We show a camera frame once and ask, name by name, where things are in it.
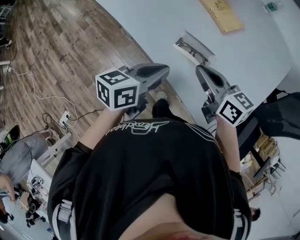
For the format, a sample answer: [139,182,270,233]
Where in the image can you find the stack of wooden boards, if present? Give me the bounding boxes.
[254,135,280,156]

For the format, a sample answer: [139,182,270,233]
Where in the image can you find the white cable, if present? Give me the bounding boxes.
[8,67,78,128]

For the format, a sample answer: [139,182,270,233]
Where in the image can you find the black-framed eyeglasses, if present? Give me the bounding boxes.
[176,40,210,65]

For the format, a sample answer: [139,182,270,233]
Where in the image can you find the grey shoulder strap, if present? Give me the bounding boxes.
[231,208,247,240]
[55,199,74,224]

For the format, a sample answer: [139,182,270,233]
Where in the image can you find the small green-label bottle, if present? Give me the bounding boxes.
[263,1,278,13]

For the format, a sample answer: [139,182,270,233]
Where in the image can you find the small white side table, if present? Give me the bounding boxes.
[28,158,54,211]

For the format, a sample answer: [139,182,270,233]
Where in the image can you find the person's light shoe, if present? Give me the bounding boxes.
[155,90,171,102]

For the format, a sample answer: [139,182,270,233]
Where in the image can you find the spare gripper device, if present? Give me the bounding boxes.
[31,176,45,188]

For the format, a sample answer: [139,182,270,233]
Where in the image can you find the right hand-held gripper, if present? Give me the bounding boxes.
[195,64,255,128]

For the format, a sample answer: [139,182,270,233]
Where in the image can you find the person's chin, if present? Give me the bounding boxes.
[119,193,235,240]

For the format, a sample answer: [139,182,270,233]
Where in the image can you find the black mesh office chair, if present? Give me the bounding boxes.
[236,89,300,163]

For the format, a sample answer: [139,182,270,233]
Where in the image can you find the white glasses case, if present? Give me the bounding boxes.
[172,30,216,67]

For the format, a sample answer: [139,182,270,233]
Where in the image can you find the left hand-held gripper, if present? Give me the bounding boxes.
[95,62,170,121]

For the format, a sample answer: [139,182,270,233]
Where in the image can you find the black green headset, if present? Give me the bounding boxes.
[0,125,21,151]

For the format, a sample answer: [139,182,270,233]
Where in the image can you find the black cable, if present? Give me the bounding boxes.
[41,109,104,132]

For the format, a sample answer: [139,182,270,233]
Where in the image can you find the person's right forearm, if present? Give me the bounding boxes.
[214,116,241,173]

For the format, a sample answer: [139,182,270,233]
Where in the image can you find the person's black trouser leg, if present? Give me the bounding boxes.
[151,98,180,121]

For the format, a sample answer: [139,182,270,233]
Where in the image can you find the person's left forearm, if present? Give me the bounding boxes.
[81,109,128,155]

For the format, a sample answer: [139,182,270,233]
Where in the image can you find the white floor power strip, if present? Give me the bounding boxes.
[59,111,72,126]

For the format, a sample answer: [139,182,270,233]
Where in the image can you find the person's black printed shirt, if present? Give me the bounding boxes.
[46,117,253,240]

